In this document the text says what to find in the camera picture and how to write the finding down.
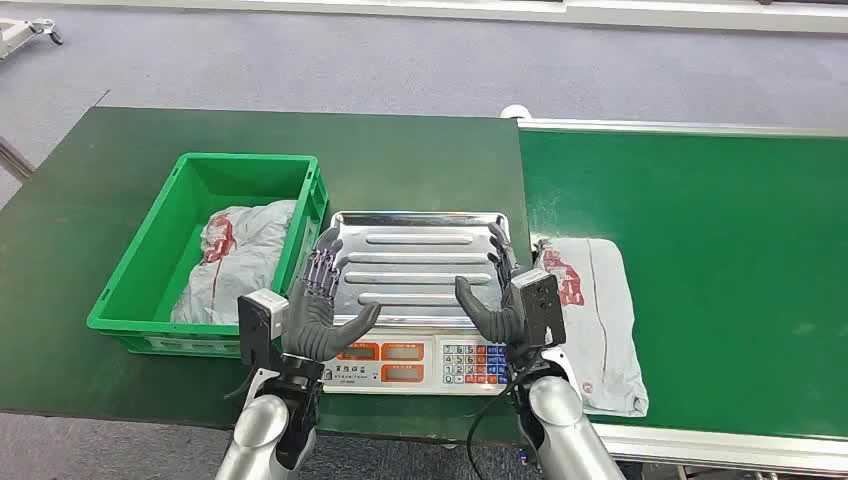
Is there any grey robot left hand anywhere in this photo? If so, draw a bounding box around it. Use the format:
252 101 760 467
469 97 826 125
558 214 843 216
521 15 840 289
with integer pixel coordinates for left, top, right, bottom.
281 227 383 364

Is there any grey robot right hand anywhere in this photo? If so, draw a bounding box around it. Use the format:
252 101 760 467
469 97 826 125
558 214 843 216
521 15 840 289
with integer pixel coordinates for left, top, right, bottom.
454 223 531 349

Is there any white wheeled cart frame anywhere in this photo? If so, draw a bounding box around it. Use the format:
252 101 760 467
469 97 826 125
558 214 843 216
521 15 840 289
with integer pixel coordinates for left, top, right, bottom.
0 17 66 62

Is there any green conveyor belt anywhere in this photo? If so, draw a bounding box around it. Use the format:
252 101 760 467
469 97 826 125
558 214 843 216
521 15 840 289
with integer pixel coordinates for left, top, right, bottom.
516 117 848 478

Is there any grey metal bar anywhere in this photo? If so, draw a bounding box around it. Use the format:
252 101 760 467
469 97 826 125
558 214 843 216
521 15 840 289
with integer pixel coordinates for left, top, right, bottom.
0 135 36 183

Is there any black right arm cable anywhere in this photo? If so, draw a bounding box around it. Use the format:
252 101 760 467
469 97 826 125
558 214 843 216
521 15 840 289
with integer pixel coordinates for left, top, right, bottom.
465 370 531 480

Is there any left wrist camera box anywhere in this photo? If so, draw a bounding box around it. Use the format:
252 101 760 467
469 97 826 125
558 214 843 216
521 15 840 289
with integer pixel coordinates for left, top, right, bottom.
237 288 291 369

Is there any grey plastic mailer package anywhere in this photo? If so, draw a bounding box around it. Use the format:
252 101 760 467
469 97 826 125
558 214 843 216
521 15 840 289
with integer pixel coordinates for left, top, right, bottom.
170 198 297 327
533 237 651 419

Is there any green plastic crate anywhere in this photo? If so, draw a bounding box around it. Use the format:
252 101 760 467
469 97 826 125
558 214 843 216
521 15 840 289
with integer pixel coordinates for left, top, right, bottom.
86 152 331 359

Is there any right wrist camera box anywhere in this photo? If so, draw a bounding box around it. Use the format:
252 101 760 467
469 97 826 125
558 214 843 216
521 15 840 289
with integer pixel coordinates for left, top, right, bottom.
510 268 568 349

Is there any white scale with steel tray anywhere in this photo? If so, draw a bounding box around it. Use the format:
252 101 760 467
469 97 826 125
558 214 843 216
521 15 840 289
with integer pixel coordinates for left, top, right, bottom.
317 210 519 397

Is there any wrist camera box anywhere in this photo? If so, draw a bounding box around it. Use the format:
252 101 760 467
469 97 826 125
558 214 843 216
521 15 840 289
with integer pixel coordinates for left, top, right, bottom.
237 288 291 369
510 268 568 349

